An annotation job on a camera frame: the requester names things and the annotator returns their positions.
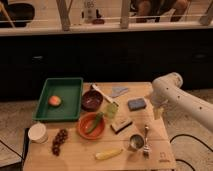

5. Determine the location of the black cable on floor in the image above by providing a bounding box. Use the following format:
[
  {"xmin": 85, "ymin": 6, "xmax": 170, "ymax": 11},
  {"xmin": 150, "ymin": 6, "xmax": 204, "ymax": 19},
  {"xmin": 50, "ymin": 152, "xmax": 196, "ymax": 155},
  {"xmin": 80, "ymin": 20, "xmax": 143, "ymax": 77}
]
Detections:
[{"xmin": 169, "ymin": 133, "xmax": 213, "ymax": 171}]

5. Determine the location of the yellow corn cob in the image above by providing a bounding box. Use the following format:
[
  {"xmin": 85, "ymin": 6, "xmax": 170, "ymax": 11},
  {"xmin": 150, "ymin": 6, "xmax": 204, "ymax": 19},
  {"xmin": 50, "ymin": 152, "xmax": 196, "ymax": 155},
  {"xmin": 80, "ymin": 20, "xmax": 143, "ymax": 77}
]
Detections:
[{"xmin": 95, "ymin": 149, "xmax": 123, "ymax": 160}]

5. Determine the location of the seated person in background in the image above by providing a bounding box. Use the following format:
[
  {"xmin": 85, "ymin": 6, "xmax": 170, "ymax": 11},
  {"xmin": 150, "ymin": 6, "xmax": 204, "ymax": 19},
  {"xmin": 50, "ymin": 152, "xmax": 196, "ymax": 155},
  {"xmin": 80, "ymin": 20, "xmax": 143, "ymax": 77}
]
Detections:
[{"xmin": 131, "ymin": 0, "xmax": 188, "ymax": 23}]

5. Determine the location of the black chair in background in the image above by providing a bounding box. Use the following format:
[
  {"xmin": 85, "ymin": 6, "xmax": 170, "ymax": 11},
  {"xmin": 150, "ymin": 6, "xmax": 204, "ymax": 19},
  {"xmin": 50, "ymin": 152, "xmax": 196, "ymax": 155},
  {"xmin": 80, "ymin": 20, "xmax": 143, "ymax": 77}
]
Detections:
[{"xmin": 0, "ymin": 3, "xmax": 35, "ymax": 28}]

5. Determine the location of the dark purple bowl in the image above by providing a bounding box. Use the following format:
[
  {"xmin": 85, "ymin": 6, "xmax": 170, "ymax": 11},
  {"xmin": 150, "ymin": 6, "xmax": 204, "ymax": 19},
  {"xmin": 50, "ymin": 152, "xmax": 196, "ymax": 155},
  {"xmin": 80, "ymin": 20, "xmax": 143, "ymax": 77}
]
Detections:
[{"xmin": 82, "ymin": 90, "xmax": 103, "ymax": 111}]

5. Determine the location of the black wooden board eraser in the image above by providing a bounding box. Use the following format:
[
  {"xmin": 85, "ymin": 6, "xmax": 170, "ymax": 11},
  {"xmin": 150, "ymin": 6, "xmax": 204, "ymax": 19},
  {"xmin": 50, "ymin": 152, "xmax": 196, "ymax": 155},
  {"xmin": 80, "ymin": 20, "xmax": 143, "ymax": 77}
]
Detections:
[{"xmin": 111, "ymin": 117, "xmax": 133, "ymax": 134}]

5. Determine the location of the white bottle in background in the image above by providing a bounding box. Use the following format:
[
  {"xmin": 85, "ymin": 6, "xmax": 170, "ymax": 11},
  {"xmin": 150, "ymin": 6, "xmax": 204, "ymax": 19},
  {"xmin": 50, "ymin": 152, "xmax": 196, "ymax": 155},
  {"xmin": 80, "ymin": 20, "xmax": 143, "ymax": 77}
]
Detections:
[{"xmin": 83, "ymin": 0, "xmax": 96, "ymax": 23}]

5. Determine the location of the orange plate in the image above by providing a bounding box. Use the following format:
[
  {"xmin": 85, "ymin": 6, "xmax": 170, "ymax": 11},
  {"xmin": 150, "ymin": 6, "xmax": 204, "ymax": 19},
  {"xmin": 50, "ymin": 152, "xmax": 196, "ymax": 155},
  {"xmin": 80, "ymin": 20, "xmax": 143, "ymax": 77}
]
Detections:
[{"xmin": 77, "ymin": 112, "xmax": 105, "ymax": 140}]

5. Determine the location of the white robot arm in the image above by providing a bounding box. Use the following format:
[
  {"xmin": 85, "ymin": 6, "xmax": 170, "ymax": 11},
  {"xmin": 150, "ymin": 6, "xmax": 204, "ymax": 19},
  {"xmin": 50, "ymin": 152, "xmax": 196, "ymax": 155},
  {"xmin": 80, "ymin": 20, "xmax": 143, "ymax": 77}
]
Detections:
[{"xmin": 149, "ymin": 72, "xmax": 213, "ymax": 133}]

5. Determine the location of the green plastic tray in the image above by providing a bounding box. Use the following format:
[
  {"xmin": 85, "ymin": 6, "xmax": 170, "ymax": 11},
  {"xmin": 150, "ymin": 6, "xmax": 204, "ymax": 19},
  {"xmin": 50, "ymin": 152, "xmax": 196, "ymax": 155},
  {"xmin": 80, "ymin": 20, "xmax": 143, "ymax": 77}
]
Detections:
[{"xmin": 33, "ymin": 77, "xmax": 83, "ymax": 122}]

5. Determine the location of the light green plastic cup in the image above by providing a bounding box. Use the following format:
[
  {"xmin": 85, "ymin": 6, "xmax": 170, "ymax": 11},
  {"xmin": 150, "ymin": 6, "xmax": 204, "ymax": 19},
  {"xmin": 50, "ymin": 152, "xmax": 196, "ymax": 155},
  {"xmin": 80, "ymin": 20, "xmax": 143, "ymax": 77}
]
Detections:
[{"xmin": 106, "ymin": 103, "xmax": 118, "ymax": 119}]

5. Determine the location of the white paper cup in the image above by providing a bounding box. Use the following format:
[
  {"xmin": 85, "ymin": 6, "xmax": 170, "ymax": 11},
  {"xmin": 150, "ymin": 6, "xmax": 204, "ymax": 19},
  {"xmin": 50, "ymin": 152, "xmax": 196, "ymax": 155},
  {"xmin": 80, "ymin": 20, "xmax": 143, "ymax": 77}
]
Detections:
[{"xmin": 28, "ymin": 123, "xmax": 48, "ymax": 143}]

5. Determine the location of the orange peach fruit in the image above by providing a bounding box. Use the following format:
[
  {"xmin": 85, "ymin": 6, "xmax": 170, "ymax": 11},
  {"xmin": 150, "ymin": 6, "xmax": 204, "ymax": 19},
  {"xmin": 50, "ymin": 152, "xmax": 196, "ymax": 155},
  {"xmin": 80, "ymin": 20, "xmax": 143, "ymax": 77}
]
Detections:
[{"xmin": 48, "ymin": 95, "xmax": 62, "ymax": 107}]

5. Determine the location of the dark red grape bunch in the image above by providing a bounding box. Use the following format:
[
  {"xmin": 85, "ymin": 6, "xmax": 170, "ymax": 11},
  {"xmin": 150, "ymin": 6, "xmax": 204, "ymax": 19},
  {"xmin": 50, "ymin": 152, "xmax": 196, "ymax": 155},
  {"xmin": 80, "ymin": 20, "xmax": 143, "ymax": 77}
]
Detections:
[{"xmin": 52, "ymin": 129, "xmax": 68, "ymax": 156}]

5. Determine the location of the blue sponge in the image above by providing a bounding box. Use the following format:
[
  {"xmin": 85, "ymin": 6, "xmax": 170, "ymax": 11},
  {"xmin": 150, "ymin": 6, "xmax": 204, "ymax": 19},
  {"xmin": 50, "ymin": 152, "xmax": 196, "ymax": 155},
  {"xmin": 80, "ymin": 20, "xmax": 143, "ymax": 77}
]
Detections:
[{"xmin": 128, "ymin": 98, "xmax": 146, "ymax": 111}]

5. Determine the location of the small metal cup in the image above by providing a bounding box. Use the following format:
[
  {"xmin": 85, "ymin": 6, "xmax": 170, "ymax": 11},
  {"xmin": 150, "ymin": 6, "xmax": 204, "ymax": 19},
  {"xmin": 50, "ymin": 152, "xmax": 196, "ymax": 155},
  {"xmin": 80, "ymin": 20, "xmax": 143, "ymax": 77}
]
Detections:
[{"xmin": 129, "ymin": 134, "xmax": 144, "ymax": 151}]

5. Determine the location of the metal fork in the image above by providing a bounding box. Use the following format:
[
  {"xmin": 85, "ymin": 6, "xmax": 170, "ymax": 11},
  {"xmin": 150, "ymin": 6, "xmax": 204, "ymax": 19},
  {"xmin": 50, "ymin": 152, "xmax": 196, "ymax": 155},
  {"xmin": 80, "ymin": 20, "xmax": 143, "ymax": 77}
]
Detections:
[{"xmin": 143, "ymin": 125, "xmax": 149, "ymax": 158}]

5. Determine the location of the white handled knife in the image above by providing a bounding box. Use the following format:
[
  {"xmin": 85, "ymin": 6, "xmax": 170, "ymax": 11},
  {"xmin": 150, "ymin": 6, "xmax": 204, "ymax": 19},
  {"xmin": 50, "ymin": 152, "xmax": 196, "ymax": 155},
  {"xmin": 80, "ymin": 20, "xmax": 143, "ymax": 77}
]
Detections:
[{"xmin": 91, "ymin": 84, "xmax": 119, "ymax": 106}]

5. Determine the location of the grey blue cloth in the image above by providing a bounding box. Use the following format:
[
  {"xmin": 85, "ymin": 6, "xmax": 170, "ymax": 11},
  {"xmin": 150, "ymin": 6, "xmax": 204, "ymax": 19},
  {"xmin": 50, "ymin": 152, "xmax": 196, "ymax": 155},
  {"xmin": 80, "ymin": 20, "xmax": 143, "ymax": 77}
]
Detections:
[{"xmin": 111, "ymin": 86, "xmax": 129, "ymax": 98}]

